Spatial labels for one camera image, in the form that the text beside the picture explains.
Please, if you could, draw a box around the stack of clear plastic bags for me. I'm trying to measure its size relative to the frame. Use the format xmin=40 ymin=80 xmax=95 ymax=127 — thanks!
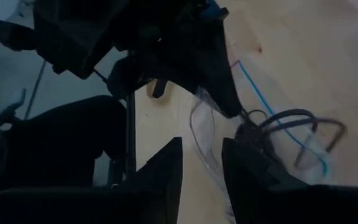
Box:
xmin=188 ymin=58 xmax=337 ymax=224

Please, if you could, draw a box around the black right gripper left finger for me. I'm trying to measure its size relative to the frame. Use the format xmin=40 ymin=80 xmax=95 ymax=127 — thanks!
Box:
xmin=0 ymin=137 xmax=183 ymax=224

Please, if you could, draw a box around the dark grey rubber band tangle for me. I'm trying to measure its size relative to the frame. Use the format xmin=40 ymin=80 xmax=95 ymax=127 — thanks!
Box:
xmin=234 ymin=108 xmax=347 ymax=170

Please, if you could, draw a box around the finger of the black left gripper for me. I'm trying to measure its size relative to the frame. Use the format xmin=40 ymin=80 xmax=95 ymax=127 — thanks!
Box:
xmin=178 ymin=18 xmax=244 ymax=118
xmin=154 ymin=46 xmax=229 ymax=118

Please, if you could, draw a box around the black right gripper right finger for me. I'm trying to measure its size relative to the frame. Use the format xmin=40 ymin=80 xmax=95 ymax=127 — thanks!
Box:
xmin=221 ymin=138 xmax=358 ymax=224

